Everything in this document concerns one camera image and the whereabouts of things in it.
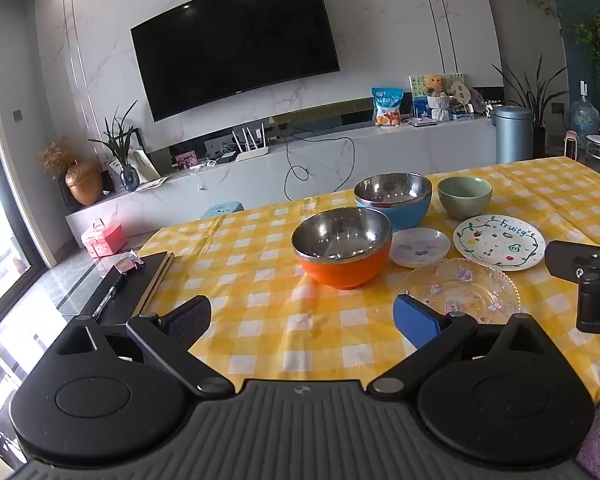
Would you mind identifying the orange steel bowl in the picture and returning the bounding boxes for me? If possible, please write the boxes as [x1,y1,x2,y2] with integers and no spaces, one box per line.
[291,206,393,291]

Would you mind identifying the dried flower bunch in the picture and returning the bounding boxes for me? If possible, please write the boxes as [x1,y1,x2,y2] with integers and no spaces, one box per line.
[39,140,77,177]

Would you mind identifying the white plate with fruit drawings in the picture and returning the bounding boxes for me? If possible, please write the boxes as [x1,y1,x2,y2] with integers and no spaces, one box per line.
[453,214,546,272]

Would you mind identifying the pink storage box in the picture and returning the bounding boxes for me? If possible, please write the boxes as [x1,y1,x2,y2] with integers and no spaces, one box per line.
[80,218,127,258]

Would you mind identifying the white router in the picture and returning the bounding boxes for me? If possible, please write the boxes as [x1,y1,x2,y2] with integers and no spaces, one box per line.
[231,124,272,162]

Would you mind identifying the blue snack bag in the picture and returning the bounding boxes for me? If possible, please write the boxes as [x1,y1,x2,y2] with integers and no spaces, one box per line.
[371,87,405,127]

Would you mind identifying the black notebook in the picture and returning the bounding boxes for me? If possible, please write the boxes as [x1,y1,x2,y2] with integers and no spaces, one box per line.
[80,251,175,326]

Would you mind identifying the copper vase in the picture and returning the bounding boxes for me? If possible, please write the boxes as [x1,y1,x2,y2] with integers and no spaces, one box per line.
[65,159,104,207]

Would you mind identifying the small white plate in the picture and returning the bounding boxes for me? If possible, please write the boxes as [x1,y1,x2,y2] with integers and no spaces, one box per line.
[389,227,452,268]

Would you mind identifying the yellow checked tablecloth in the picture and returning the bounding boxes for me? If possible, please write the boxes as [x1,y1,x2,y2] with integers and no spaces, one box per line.
[130,156,600,411]

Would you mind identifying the wall television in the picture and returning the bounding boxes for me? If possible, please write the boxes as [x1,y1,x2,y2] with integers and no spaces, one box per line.
[131,0,341,122]

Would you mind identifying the grey trash can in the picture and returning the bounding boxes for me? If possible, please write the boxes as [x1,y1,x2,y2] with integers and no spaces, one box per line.
[494,106,535,165]

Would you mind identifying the glass sliding door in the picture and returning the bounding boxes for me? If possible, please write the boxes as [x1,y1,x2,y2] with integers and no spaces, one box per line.
[0,12,46,321]

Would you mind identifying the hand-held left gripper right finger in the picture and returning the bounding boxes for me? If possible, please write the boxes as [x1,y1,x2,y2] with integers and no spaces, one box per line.
[366,294,553,399]

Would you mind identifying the blue water jug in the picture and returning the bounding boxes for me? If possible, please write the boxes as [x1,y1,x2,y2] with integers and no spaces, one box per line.
[570,80,600,136]

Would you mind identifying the green ceramic bowl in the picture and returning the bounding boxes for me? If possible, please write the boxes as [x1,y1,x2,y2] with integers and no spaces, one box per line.
[437,176,494,221]

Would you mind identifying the white drawing card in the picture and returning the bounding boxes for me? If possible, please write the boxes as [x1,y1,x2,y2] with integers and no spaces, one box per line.
[129,149,162,184]

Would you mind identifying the black pen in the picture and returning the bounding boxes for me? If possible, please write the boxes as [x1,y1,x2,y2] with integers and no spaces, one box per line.
[92,275,128,318]

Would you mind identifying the green picture board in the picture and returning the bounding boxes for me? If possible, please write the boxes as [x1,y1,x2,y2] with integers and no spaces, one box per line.
[409,72,465,111]

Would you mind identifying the light blue stool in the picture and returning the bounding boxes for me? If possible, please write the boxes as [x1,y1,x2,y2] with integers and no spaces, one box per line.
[201,201,245,220]

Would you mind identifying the pink candy wrapper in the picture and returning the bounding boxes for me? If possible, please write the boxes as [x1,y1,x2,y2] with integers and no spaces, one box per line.
[115,252,145,275]

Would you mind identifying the clear glass plate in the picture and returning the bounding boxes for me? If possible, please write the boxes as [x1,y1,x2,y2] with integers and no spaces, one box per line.
[396,257,522,326]

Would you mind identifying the white marble tv cabinet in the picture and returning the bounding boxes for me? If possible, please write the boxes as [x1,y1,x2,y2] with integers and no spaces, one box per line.
[65,115,498,261]

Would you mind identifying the round paper fan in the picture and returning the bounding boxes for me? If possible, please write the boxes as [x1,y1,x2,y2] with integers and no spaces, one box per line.
[450,82,474,113]

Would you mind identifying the blue steel bowl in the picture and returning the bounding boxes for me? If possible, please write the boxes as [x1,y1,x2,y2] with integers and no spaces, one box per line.
[353,173,433,233]

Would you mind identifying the potted snake plant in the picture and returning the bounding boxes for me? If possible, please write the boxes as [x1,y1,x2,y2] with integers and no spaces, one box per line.
[492,52,568,158]

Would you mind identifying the brown teddy bear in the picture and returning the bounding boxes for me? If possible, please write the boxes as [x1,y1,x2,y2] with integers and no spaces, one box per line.
[424,74,449,98]

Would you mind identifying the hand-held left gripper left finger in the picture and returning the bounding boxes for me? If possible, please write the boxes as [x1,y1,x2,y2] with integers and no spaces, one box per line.
[55,294,236,401]

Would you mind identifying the black cable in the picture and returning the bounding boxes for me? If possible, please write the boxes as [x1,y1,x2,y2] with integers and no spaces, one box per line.
[267,130,356,201]

